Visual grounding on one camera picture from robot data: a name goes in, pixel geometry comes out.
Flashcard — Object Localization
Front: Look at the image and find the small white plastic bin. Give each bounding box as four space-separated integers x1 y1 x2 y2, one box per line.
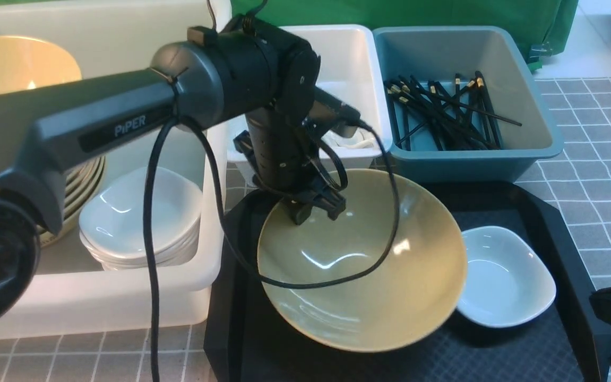
227 24 393 188

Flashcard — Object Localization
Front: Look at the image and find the top stacked beige bowl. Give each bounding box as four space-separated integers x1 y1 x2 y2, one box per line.
0 36 82 94

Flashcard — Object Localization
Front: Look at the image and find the top stacked white dish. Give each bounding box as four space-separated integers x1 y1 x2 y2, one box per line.
79 167 203 263

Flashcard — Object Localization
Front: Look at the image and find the blue-grey plastic bin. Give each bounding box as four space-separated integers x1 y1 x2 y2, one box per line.
373 26 563 183

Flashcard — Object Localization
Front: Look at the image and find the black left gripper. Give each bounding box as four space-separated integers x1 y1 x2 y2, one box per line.
234 107 348 225

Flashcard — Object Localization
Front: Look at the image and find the beige noodle bowl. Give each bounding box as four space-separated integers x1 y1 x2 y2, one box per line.
257 169 467 352

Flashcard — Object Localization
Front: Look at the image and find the large white plastic bin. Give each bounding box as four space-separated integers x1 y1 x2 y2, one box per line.
0 1 223 340

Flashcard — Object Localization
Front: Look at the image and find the white square sauce dish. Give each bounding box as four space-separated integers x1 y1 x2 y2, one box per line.
457 225 557 328

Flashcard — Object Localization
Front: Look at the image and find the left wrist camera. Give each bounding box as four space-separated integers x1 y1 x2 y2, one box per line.
307 86 361 138

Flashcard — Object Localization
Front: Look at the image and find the green cloth backdrop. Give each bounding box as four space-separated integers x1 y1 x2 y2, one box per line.
231 1 579 72

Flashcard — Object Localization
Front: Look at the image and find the black chopstick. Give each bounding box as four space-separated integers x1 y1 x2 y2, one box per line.
419 89 523 126

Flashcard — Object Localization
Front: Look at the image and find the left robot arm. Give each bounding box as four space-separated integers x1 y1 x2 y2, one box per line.
0 14 344 318

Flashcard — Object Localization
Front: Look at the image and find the black serving tray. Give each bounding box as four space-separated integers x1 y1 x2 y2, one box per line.
204 181 611 381

